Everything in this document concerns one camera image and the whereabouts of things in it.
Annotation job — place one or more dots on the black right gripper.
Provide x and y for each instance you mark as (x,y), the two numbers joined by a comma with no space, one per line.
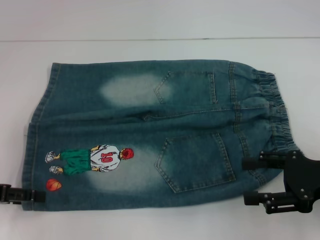
(303,180)

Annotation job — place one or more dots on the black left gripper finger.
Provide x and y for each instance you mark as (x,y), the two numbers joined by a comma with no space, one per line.
(22,196)

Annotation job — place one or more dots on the blue denim shorts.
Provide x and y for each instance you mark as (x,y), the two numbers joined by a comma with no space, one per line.
(150,140)

